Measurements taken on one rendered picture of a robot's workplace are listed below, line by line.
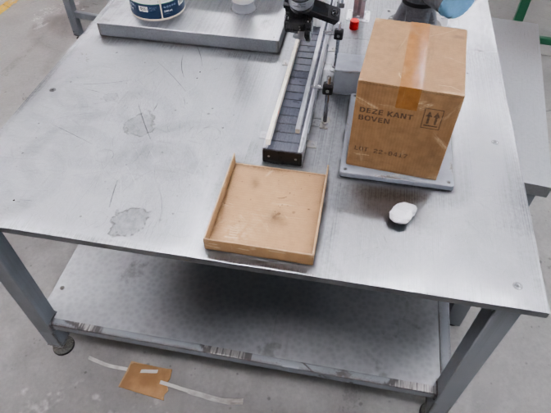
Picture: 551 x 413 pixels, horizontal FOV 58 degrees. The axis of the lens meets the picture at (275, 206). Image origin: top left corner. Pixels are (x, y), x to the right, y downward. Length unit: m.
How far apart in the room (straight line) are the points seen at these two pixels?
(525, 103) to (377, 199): 0.66
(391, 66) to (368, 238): 0.41
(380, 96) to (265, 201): 0.39
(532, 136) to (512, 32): 0.60
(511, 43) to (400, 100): 0.91
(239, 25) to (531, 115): 1.02
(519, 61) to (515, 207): 0.71
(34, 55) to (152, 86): 2.10
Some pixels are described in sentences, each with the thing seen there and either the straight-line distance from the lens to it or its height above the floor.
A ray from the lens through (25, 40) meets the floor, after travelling 3.94.
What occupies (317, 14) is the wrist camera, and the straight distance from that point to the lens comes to 1.56.
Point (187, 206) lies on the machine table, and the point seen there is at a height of 0.83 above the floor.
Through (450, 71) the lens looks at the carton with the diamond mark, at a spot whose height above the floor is 1.12.
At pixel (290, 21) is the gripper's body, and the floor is 1.04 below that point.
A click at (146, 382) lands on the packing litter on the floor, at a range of 1.97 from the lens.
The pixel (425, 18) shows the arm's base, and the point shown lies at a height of 0.95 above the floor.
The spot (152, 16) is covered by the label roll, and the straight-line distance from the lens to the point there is 1.96.
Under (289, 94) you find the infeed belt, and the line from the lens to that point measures 1.54.
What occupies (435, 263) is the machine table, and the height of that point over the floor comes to 0.83.
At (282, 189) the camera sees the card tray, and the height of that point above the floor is 0.83.
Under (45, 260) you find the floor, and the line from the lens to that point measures 2.41.
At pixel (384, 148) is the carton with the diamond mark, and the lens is 1.31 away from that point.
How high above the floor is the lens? 1.79
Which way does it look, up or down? 49 degrees down
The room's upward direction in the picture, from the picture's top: straight up
